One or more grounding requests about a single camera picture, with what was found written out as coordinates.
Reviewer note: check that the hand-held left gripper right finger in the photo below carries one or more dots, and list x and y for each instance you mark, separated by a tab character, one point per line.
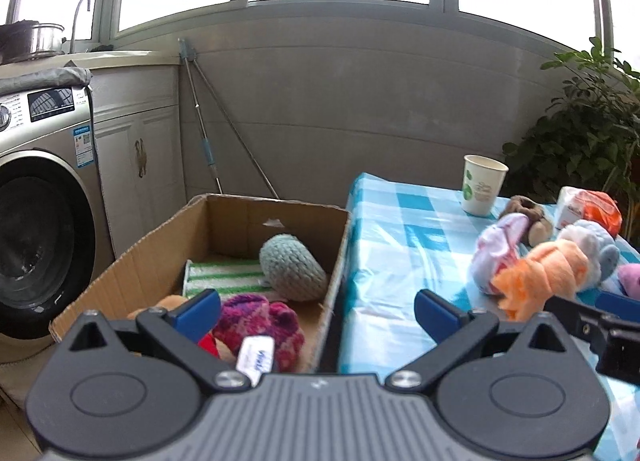
435	313

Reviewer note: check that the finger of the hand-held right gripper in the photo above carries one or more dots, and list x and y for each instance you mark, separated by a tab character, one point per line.
620	306
580	323

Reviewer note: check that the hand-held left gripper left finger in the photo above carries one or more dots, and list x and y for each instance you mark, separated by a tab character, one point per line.
200	313

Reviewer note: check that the bear plush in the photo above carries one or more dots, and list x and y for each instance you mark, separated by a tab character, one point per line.
172	302

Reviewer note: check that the pink purple knitted hat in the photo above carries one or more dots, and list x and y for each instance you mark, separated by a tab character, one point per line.
265	321

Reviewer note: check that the orange knitted toy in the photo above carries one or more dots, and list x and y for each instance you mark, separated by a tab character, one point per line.
540	271

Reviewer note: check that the cardboard box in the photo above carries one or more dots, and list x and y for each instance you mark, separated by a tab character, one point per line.
150	251

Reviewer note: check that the teal knitted ball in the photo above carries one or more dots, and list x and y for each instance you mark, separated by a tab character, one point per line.
292	266

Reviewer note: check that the brown fuzzy boot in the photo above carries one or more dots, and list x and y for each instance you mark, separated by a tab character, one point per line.
535	221

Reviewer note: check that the pink soft toy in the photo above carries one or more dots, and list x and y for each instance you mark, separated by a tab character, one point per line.
631	281

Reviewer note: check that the green striped white cloth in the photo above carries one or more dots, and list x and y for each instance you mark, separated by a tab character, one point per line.
225	278

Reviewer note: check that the white printed label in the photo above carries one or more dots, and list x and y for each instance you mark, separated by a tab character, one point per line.
255	358

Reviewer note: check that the white blue fluffy toy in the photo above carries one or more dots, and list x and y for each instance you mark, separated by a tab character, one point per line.
590	241

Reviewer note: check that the blue checkered tablecloth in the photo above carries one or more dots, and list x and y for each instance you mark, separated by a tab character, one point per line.
395	251

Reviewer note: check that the white pink-trimmed cloth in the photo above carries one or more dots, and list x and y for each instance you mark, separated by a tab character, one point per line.
492	256

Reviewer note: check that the orange white plastic bag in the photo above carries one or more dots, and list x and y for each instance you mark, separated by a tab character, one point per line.
595	208

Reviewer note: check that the white paper cup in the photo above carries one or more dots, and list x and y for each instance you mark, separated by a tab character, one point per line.
482	191

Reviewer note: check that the white cabinet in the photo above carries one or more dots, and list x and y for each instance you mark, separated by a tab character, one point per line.
150	166

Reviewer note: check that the metal mop pole blue grip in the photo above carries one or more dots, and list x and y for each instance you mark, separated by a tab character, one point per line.
207	151

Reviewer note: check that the green potted plant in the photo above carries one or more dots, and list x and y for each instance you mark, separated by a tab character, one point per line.
590	141

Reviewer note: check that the silver washing machine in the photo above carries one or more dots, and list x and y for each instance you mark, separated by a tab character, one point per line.
45	241

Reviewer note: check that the thin metal pole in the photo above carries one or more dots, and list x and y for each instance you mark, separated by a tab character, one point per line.
235	131

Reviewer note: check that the grey cloth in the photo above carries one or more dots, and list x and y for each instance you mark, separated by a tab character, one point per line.
45	77

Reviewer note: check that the steel pot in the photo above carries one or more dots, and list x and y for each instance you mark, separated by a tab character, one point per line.
47	38

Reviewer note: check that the metal faucet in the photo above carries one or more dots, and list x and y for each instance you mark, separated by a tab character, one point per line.
75	21

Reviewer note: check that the black pot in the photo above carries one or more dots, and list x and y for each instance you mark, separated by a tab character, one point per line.
15	41

